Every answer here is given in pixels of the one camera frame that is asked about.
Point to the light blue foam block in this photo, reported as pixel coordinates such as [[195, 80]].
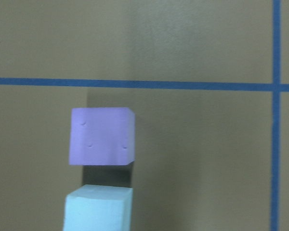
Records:
[[98, 208]]

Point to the purple foam block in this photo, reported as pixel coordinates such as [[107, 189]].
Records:
[[103, 136]]

